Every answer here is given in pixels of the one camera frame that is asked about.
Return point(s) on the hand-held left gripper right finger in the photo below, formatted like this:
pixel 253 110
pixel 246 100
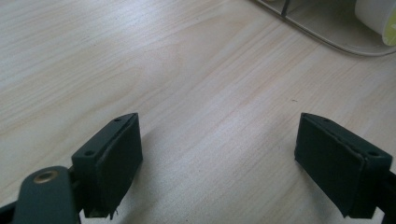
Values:
pixel 336 165

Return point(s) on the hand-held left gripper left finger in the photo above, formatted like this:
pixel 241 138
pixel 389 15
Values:
pixel 106 168

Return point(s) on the white compartment storage box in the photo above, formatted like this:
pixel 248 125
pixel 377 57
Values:
pixel 327 26

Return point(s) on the small white cup yellow lid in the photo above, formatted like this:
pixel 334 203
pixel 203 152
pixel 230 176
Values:
pixel 373 14

